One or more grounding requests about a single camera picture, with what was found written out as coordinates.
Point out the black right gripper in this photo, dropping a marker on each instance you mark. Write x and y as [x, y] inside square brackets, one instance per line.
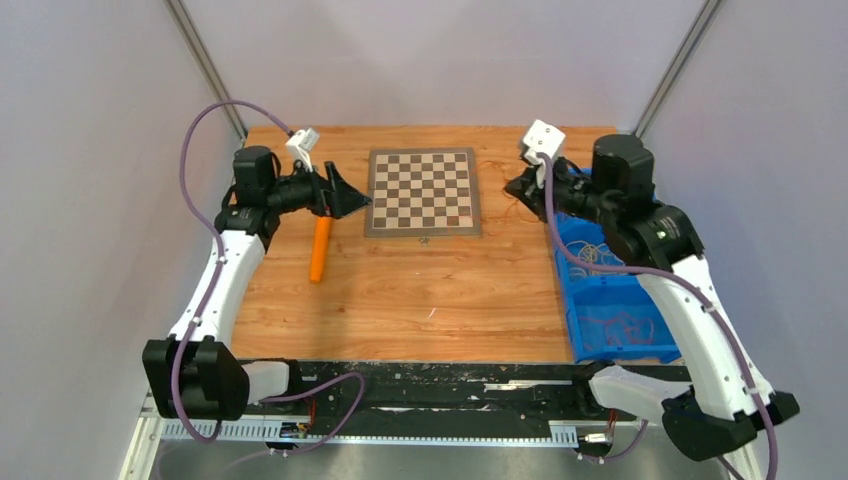
[525, 187]

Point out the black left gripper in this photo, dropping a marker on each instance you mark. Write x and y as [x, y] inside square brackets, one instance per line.
[334, 196]

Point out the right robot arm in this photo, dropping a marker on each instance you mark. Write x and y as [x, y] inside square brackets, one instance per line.
[727, 403]

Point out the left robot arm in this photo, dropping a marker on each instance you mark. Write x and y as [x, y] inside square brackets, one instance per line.
[192, 373]

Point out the orange plastic carrot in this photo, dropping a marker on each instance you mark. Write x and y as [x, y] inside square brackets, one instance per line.
[320, 246]

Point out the wooden chessboard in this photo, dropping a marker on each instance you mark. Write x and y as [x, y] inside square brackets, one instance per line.
[423, 192]

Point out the blue plastic bin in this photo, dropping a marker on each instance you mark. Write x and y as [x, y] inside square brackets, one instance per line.
[611, 317]

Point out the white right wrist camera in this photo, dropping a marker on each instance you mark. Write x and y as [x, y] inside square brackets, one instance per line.
[540, 144]

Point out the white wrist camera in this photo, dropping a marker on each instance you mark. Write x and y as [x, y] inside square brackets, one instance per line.
[300, 145]
[540, 144]

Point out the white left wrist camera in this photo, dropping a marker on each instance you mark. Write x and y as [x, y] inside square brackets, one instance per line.
[300, 145]

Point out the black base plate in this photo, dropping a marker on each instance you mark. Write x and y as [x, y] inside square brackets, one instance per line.
[446, 400]

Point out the right aluminium frame post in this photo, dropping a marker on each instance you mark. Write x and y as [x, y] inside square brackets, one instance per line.
[698, 29]

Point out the aluminium frame post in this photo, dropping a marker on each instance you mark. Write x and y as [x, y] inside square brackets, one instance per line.
[698, 29]
[195, 44]

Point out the left aluminium frame post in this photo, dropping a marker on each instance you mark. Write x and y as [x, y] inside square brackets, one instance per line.
[195, 44]

